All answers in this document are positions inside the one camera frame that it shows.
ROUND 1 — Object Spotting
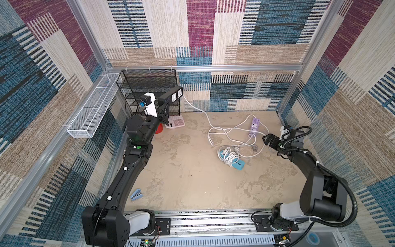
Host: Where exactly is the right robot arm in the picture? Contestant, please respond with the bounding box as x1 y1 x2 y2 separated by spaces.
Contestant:
262 131 350 231

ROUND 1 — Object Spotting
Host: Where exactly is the black corrugated cable conduit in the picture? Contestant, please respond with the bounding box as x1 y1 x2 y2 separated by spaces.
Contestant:
279 126 359 228

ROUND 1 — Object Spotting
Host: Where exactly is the blue stapler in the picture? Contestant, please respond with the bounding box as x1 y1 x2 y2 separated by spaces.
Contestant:
131 189 144 201

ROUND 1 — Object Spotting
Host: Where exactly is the white power strip cord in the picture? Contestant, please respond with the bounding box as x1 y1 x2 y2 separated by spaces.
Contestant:
208 114 271 158

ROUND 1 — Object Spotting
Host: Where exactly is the teal power strip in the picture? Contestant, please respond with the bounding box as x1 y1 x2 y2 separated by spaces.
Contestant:
218 147 245 170

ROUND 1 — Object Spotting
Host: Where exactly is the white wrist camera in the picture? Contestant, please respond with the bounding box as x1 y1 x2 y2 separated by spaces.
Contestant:
280 125 304 141
139 93 157 117

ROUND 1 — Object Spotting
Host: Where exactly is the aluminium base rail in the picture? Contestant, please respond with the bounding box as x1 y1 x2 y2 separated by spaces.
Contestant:
124 210 349 247

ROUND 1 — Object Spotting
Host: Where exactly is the pink white calculator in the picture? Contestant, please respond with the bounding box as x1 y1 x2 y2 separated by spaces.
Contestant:
165 115 185 129

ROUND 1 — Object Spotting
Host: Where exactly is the black power strip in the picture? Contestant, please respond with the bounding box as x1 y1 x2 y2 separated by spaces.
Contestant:
157 85 183 107

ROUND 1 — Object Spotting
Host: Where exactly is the purple power strip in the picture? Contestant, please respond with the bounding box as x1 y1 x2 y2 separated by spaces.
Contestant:
250 117 260 135

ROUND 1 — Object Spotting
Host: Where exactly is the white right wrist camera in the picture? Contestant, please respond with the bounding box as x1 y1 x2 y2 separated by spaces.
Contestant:
280 125 304 141

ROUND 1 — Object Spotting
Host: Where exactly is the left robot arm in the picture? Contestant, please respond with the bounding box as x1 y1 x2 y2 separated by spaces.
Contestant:
81 105 169 247

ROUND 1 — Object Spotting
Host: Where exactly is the black wire mesh shelf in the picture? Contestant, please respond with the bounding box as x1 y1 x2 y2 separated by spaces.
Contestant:
117 69 179 115

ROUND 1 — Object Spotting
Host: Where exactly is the red metal pencil cup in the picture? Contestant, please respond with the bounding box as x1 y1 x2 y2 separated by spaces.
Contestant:
155 123 164 134

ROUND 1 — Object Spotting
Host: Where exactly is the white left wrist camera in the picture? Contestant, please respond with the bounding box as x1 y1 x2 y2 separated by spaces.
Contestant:
139 93 157 117

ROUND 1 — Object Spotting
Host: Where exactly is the white wire mesh basket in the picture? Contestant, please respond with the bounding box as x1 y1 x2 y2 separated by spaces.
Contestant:
67 74 119 139

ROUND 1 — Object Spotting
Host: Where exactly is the teal tape roll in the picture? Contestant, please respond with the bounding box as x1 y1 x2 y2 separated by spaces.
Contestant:
306 232 321 246

